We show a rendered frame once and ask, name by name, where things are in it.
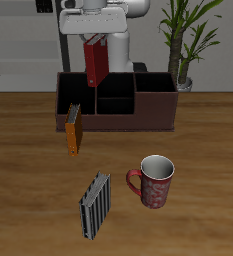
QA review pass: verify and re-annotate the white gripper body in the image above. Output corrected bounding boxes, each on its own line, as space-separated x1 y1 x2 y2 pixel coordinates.
59 6 128 35

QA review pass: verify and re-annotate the red book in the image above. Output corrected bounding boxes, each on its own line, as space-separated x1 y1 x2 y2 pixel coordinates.
83 34 110 89

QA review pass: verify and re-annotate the dark brown desk caddy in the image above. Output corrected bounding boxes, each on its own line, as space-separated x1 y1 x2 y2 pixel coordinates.
55 71 180 133

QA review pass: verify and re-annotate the orange book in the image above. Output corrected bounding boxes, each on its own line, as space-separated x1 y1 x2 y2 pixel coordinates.
64 102 84 157

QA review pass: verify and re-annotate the black white striped book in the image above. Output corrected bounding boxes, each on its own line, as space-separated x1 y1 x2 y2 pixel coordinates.
78 170 112 241

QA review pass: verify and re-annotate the green pot plant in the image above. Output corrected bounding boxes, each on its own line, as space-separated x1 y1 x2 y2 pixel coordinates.
158 0 224 94

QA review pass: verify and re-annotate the red patterned mug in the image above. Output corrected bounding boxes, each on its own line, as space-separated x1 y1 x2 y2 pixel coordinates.
125 154 176 210

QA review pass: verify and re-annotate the black vertical post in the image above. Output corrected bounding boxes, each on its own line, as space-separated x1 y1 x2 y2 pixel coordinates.
55 0 72 73

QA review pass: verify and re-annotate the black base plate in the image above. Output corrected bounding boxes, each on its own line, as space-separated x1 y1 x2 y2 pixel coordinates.
132 61 149 73

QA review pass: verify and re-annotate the dark wall vent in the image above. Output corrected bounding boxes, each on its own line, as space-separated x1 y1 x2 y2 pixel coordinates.
35 0 54 14

